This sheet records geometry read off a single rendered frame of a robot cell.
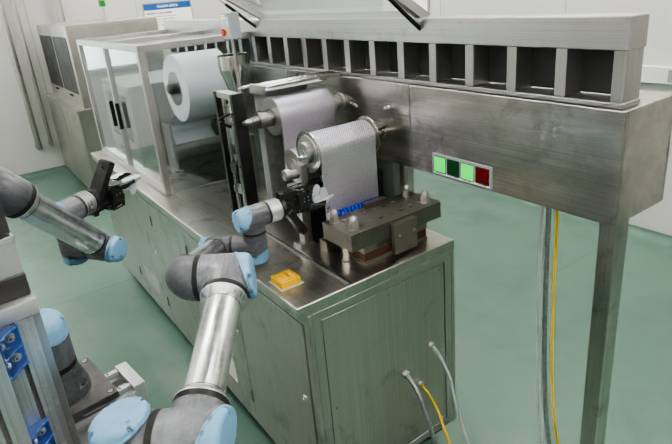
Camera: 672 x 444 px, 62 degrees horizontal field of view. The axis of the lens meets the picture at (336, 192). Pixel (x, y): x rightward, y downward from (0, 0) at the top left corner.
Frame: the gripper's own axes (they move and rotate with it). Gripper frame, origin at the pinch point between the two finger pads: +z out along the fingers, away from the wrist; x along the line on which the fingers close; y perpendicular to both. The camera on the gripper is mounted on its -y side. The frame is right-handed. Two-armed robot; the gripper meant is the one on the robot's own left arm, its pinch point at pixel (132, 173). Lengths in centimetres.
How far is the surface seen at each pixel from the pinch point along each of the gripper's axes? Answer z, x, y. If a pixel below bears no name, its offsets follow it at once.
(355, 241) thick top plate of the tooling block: 11, 77, 13
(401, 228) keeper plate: 25, 88, 12
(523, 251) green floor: 215, 131, 106
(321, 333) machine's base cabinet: -9, 74, 36
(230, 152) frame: 36.8, 15.6, 1.0
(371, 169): 41, 71, 0
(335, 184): 28, 63, 2
